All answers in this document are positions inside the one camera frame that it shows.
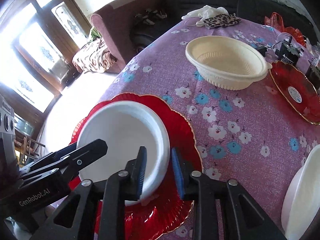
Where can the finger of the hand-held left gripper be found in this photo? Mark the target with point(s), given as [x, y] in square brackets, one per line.
[90, 150]
[60, 153]

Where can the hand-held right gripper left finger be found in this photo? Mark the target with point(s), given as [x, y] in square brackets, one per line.
[142, 171]

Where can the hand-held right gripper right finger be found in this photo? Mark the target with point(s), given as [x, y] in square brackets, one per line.
[178, 173]

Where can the white foam bowl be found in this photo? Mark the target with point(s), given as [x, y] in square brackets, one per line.
[120, 132]
[305, 200]

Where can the plain red scalloped plate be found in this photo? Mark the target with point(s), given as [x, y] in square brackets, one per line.
[182, 135]

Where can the red scalloped plate white label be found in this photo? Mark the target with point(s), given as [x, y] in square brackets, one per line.
[283, 80]

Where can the purple floral tablecloth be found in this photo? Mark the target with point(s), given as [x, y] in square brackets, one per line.
[237, 110]

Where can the brown patterned blanket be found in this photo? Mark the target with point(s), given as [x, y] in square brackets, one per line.
[95, 55]

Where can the wooden glass door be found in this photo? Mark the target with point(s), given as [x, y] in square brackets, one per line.
[57, 40]

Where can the cream plastic bowl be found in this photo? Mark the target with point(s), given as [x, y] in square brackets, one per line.
[225, 55]

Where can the maroon armchair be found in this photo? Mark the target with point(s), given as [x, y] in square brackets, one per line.
[120, 12]

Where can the black white striped cloth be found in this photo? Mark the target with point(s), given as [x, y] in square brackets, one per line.
[150, 16]

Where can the leopard print pouch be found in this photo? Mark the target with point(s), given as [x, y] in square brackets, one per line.
[220, 21]

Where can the black power adapter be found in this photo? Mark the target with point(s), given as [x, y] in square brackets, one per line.
[288, 53]

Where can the red plastic bag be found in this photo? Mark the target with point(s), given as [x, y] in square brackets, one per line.
[276, 21]

